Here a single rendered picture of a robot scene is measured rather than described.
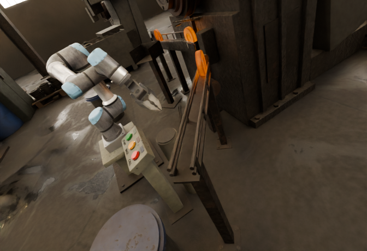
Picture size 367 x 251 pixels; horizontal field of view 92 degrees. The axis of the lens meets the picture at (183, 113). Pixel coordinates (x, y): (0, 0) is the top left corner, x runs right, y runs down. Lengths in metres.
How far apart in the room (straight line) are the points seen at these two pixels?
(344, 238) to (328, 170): 0.35
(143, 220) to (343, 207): 0.97
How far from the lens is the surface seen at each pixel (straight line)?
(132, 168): 0.79
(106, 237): 0.92
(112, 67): 0.79
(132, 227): 0.86
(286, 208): 1.22
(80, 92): 0.88
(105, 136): 1.42
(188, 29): 1.50
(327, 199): 1.28
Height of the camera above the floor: 1.11
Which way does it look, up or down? 35 degrees down
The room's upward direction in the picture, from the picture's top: 23 degrees counter-clockwise
